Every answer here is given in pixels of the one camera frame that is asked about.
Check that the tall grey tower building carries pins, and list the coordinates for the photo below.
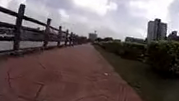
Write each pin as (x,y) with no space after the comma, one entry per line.
(156,29)

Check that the red stone paved path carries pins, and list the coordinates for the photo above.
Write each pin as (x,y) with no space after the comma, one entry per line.
(74,74)

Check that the green hedge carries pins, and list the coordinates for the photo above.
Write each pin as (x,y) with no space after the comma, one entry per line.
(170,58)

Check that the dark wooden rail fence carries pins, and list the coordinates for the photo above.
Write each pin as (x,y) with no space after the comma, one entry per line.
(19,26)

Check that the low building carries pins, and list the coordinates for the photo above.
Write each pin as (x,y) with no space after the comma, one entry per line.
(134,40)

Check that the small distant building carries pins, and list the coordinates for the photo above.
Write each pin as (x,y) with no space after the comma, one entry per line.
(92,36)

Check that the grass strip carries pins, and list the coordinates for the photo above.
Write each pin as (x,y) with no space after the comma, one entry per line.
(159,93)

